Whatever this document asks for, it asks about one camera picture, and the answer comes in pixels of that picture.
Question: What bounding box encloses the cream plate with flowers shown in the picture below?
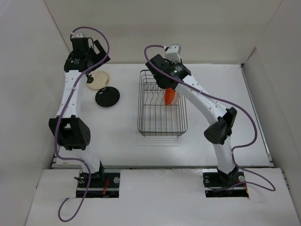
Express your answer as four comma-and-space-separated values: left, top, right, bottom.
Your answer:
87, 71, 110, 89

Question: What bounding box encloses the orange plate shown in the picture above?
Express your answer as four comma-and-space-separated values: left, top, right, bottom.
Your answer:
164, 88, 176, 105

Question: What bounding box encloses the clear glass plate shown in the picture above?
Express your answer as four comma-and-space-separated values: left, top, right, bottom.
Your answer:
173, 91, 181, 105

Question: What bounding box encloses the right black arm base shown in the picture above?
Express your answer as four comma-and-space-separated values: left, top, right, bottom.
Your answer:
203, 171, 249, 198

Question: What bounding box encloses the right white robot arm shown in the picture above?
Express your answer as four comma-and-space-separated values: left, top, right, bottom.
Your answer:
145, 54, 238, 186

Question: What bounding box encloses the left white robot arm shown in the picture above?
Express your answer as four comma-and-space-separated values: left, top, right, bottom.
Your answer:
48, 34, 110, 187

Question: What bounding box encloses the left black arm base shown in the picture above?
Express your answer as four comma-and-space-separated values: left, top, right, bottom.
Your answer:
75, 172, 120, 198

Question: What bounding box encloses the black plate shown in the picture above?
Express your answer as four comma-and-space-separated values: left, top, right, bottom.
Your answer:
95, 86, 120, 108

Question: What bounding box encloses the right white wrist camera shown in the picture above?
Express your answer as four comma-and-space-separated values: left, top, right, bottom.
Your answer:
165, 44, 182, 63

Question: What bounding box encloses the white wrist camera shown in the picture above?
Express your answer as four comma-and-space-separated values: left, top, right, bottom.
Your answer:
70, 32, 85, 40
165, 44, 182, 63

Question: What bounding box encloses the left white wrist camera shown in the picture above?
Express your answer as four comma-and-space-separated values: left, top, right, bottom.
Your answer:
70, 32, 85, 40

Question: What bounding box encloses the grey wire dish rack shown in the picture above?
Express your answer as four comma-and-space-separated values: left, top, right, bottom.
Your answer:
137, 70, 188, 137

